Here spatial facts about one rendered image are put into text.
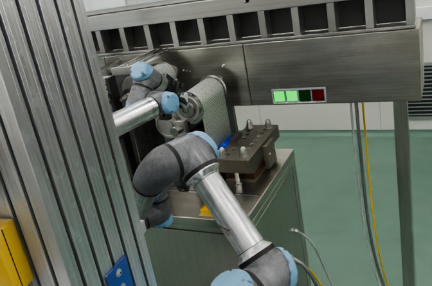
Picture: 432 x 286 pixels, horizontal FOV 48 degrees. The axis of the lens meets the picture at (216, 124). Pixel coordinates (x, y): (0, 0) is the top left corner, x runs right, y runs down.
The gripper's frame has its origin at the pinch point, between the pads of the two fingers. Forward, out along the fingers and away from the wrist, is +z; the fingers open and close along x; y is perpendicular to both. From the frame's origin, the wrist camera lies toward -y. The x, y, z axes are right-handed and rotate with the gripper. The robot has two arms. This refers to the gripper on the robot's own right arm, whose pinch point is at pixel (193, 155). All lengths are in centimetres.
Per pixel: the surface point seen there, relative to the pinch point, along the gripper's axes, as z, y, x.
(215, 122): 23.3, 5.6, 0.0
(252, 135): 35.3, -5.9, -11.6
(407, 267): 62, -90, -73
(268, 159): 25.9, -13.4, -21.7
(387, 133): 278, -106, -38
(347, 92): 46, 10, -54
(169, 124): 12.9, 9.0, 17.0
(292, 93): 45, 11, -30
